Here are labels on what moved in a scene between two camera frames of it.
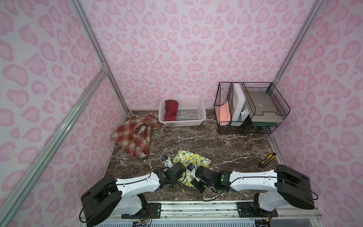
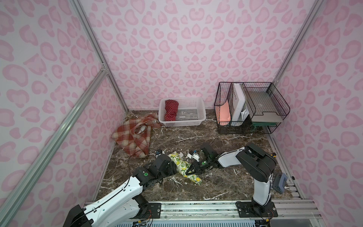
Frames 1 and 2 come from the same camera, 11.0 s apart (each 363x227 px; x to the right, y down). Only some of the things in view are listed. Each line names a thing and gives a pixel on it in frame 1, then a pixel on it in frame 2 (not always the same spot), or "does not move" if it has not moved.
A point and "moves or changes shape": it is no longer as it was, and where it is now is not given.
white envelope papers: x=244 y=114 does not move
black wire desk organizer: x=249 y=107 does not move
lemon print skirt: x=186 y=157 moves or changes shape
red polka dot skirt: x=171 y=107 does not move
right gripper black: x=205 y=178 to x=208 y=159
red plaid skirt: x=133 y=135 does not move
